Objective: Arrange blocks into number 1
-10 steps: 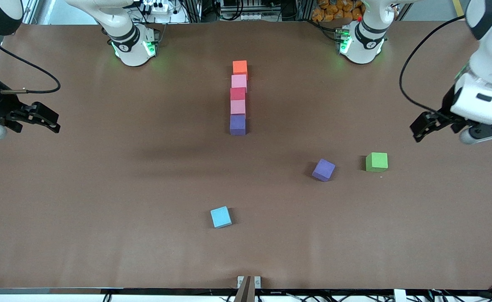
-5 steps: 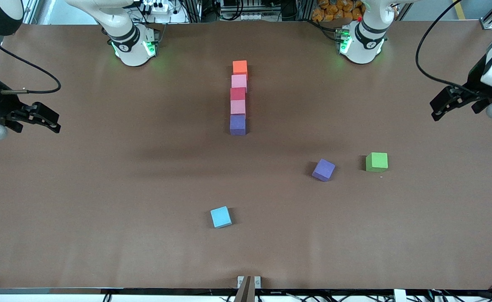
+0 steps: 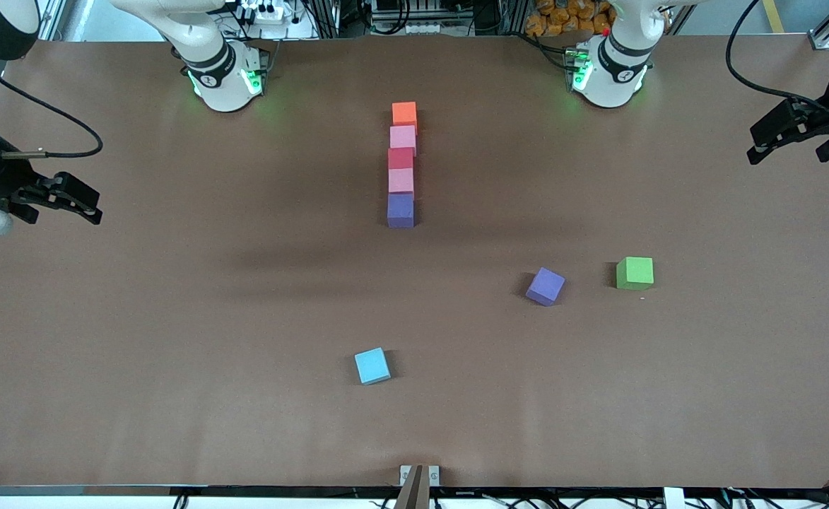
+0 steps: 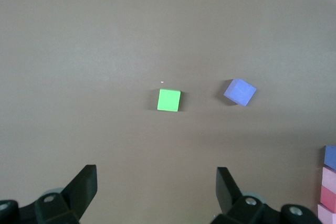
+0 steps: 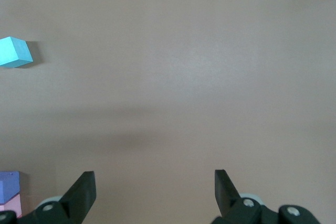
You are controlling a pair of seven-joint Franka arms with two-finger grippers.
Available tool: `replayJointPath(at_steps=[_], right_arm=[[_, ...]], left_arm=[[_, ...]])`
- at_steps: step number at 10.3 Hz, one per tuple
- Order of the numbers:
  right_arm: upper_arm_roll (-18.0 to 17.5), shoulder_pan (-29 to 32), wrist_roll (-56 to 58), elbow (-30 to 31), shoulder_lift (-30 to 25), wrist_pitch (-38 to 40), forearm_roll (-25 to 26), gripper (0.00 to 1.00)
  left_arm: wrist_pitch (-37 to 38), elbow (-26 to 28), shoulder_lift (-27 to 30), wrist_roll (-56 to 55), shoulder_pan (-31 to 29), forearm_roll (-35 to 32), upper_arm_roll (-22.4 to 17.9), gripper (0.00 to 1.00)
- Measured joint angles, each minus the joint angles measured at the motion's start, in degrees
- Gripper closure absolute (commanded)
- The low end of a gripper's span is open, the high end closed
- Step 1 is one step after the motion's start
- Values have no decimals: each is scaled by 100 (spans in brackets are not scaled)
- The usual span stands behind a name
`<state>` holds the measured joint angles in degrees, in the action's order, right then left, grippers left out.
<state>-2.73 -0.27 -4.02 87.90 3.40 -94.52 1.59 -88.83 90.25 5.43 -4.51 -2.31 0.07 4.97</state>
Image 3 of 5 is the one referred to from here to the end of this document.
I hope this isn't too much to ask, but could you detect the green foam block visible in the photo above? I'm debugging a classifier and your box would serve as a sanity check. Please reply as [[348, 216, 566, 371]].
[[616, 257, 654, 291]]

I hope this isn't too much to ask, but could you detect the white socket strip with plugs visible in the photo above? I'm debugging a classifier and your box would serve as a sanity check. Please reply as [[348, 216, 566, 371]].
[[240, 0, 296, 23]]

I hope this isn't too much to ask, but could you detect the purple foam block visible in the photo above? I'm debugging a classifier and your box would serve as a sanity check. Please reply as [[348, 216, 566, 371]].
[[526, 267, 566, 307], [387, 193, 416, 229]]

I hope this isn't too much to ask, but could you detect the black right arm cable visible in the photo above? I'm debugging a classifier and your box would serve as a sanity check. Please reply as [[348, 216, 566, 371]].
[[0, 60, 104, 158]]

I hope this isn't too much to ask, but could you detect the grey metal bracket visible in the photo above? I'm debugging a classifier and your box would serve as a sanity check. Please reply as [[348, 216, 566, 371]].
[[400, 464, 440, 488]]

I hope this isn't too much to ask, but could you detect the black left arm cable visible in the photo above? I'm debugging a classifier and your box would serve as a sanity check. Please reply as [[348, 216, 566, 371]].
[[725, 0, 821, 115]]

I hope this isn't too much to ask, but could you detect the blue foam block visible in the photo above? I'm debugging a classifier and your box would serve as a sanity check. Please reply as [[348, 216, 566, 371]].
[[355, 347, 392, 386]]

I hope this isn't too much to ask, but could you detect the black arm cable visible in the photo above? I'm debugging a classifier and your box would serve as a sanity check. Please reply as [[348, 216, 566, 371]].
[[0, 60, 104, 158], [725, 0, 821, 115]]

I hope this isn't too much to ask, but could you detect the brown camera post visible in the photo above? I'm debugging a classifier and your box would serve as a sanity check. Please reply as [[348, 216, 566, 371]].
[[394, 464, 430, 509]]

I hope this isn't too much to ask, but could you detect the orange foam block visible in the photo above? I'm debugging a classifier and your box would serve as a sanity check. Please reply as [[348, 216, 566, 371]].
[[392, 102, 418, 135]]

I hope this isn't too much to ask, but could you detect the white plain socket strip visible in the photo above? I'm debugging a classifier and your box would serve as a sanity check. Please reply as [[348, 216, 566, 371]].
[[379, 20, 445, 36]]

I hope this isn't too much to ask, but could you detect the bag of orange snacks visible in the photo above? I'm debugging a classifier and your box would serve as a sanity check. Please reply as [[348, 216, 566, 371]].
[[525, 0, 613, 38]]

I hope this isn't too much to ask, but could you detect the black and red cable bundle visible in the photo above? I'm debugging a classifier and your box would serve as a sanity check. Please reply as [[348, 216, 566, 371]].
[[722, 476, 829, 509]]

